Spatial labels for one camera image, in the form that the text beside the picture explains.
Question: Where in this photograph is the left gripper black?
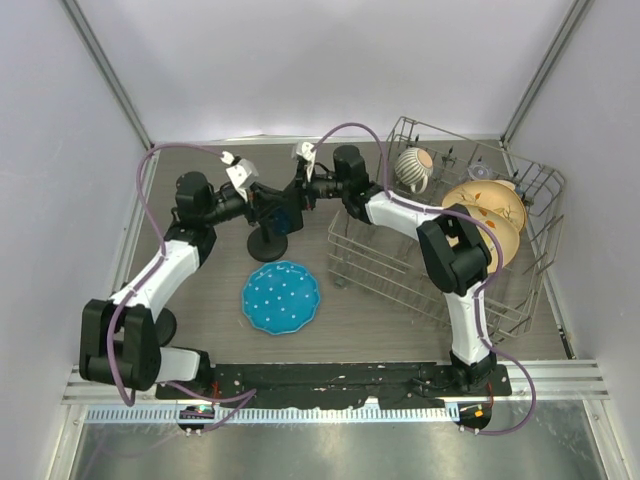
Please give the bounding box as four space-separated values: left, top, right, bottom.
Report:
201 181 284 226

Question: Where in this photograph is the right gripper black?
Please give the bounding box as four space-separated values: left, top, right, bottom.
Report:
282 163 350 211

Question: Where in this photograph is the black smartphone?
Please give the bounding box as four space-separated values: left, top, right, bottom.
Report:
270 207 304 235

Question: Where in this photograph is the black phone stand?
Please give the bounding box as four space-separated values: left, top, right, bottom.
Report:
247 223 288 263

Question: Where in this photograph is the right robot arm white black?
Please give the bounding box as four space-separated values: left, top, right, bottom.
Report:
289 141 497 395

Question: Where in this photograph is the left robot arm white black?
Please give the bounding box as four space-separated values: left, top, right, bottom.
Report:
79 172 287 405

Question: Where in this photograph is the blue dotted plate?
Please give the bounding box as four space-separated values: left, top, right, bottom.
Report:
241 261 321 336

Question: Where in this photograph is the striped ceramic mug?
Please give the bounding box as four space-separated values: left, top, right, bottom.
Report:
394 147 434 194

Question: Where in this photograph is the clear glass in rack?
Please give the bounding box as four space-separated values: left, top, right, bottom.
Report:
467 162 495 181

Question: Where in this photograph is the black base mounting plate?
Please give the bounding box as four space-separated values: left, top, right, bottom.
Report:
185 362 512 410

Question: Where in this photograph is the beige plate with leaves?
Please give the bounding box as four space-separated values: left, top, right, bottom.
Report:
465 205 520 274

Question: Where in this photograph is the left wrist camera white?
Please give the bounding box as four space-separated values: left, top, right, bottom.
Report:
221 151 259 203

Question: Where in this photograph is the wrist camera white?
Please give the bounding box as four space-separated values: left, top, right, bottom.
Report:
292 140 316 182
221 151 259 203

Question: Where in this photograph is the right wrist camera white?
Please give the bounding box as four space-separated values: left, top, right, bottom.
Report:
292 140 316 182

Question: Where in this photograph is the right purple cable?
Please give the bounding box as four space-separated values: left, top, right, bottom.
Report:
312 122 539 436

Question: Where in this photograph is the metal wire dish rack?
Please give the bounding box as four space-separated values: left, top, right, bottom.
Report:
328 117 564 347

